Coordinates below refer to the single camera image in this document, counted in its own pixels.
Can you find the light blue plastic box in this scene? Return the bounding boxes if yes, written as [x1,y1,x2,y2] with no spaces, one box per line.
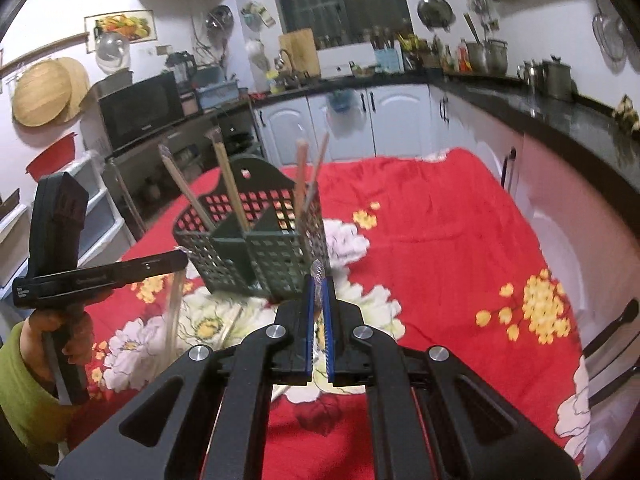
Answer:
[195,80,240,111]

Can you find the metal shelf table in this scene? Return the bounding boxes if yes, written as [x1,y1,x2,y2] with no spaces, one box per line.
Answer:
[102,105,266,231]

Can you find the black microwave oven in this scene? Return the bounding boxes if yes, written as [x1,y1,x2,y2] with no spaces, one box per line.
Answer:
[97,71,185,151]

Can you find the fruit wall poster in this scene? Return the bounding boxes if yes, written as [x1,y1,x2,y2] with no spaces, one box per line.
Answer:
[84,9,156,53]

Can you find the dark pot lid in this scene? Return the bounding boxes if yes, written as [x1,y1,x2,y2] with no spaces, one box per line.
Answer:
[417,0,456,28]

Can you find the dark barred window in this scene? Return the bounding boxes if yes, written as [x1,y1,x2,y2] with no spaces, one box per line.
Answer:
[269,0,415,46]

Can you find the person's left hand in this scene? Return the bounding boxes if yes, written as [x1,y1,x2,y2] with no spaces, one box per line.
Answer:
[20,307,96,386]

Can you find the dark green utensil basket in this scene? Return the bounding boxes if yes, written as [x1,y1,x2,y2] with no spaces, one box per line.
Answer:
[172,156,331,301]

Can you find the hanging steel bowl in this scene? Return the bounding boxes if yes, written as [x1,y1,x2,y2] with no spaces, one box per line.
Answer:
[205,5,235,31]

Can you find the wooden chopstick pair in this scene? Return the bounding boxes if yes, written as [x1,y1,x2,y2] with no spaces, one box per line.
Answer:
[158,144,216,233]
[205,129,251,233]
[302,132,331,216]
[162,247,188,361]
[294,138,308,221]

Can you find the small steel kettle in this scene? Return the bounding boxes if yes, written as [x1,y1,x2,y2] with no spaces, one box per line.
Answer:
[517,59,543,88]

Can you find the glass pot lid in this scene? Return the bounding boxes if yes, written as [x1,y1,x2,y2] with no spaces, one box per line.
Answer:
[95,31,132,73]

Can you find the metal baking tray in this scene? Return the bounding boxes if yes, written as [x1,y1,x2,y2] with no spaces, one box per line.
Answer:
[92,69,135,93]

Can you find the round bamboo board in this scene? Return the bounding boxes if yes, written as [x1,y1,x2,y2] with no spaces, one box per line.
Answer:
[55,56,92,123]
[11,58,71,127]

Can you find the blue knife holder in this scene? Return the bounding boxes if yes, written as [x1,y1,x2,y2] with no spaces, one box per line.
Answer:
[372,42,405,73]

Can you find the steel cooking pot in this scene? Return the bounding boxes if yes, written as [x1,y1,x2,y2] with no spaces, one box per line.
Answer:
[465,39,510,75]

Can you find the grey kettle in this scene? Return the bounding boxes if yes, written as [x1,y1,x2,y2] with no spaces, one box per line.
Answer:
[537,56,573,102]

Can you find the group of condiment bottles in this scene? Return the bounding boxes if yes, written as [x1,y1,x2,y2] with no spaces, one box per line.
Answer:
[442,40,473,73]

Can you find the red floral tablecloth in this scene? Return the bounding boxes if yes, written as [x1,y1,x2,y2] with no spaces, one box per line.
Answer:
[65,147,596,480]

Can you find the plastic drawer unit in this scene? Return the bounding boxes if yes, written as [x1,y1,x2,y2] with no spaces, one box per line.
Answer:
[75,152,126,271]

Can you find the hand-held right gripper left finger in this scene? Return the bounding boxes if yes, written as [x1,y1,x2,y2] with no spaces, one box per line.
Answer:
[55,274,317,480]

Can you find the pile of dried mushrooms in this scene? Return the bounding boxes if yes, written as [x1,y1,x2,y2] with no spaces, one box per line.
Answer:
[612,95,640,133]

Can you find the black kitchen countertop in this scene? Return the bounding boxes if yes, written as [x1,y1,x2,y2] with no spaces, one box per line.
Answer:
[250,67,640,221]

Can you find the red plastic basin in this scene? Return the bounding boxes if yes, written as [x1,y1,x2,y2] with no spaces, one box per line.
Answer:
[25,132,77,181]

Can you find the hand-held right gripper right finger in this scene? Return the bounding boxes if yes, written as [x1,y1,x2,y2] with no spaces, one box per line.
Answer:
[320,276,583,480]

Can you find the black electric kettle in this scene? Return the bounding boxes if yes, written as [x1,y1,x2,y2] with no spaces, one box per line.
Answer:
[166,51,197,86]

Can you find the blue hanging bag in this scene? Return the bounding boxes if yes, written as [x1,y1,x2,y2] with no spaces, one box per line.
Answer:
[327,89,357,113]

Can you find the row of hanging kitchen utensils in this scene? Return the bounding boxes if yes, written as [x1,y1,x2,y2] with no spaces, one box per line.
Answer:
[592,0,628,63]

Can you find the wooden cutting board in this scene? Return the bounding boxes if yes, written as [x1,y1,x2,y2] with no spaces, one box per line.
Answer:
[278,28,321,78]

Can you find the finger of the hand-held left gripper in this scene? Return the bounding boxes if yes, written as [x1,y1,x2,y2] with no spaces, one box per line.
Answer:
[75,275,171,307]
[125,250,190,278]

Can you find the wooden wall rail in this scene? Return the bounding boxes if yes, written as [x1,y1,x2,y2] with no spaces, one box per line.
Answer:
[0,31,91,73]

